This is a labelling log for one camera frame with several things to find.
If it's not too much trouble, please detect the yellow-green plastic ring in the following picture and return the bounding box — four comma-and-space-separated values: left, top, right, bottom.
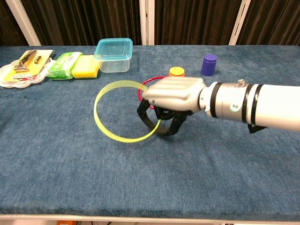
93, 80, 163, 144

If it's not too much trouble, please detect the white slanted frame post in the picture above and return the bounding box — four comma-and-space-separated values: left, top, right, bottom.
228, 0, 252, 46
4, 0, 42, 46

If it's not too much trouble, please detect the orange cup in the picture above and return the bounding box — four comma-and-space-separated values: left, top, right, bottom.
168, 66, 186, 78

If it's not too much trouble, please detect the white plastic plate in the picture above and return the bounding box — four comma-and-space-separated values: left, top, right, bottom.
0, 59, 49, 90

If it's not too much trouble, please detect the white upright frame post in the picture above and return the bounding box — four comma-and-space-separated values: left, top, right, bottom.
139, 0, 156, 46

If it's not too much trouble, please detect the clear container with blue lid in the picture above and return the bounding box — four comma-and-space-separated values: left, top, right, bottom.
93, 37, 134, 74

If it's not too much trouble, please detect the red plastic ring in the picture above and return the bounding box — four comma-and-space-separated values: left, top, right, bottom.
137, 75, 171, 110

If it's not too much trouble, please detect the green wipes pack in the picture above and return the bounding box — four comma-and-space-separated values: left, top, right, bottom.
47, 52, 83, 81

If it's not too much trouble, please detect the razor in yellow card package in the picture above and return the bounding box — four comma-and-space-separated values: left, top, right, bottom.
5, 49, 56, 82

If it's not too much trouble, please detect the yellow sponge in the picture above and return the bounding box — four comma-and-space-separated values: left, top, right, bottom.
71, 54, 101, 80

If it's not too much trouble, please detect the blue table cloth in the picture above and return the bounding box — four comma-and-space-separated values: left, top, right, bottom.
0, 44, 300, 221

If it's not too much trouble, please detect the dark pleated curtain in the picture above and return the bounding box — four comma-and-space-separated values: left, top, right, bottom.
0, 0, 300, 47

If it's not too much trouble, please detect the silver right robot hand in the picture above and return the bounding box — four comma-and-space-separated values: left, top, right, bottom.
136, 76, 207, 137

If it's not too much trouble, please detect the purple cup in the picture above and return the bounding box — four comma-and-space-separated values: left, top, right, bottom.
200, 54, 218, 77

